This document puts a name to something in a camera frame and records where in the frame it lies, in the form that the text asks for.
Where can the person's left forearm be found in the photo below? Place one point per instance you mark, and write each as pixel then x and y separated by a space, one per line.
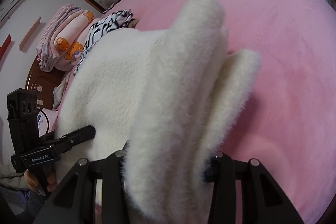
pixel 29 207

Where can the black and white patterned cloth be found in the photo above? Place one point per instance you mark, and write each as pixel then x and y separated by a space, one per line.
pixel 97 30

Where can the pink wall shelf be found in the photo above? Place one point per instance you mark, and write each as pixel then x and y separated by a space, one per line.
pixel 30 34

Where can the white fuzzy cardigan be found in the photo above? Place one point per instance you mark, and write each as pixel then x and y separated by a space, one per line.
pixel 147 87

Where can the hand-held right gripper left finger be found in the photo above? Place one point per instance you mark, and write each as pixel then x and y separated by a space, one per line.
pixel 115 165

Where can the pale pink pillow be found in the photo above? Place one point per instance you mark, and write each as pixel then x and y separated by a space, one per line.
pixel 61 90

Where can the pink bear print quilt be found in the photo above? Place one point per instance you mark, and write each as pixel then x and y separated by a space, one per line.
pixel 65 27

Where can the brown wooden headboard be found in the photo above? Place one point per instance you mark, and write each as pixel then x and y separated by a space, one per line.
pixel 44 79

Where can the person's left hand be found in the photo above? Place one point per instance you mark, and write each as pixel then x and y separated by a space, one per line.
pixel 31 180

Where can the pink bed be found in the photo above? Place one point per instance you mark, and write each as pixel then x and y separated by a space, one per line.
pixel 275 30

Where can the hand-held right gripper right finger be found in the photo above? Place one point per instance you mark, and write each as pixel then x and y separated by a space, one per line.
pixel 223 167

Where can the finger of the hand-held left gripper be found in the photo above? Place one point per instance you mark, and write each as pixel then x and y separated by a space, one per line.
pixel 78 134

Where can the white padded cloth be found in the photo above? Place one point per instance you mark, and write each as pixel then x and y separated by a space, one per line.
pixel 10 174

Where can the red wall shelf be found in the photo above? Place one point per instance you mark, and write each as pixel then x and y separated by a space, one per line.
pixel 5 47

